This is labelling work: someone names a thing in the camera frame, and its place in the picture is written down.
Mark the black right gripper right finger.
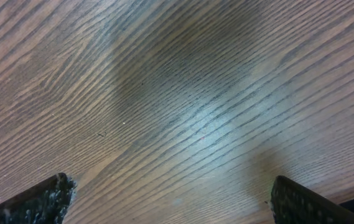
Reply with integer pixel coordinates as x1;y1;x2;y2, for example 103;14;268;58
268;175;354;224

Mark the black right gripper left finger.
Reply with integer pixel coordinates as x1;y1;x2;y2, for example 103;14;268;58
0;172;77;224

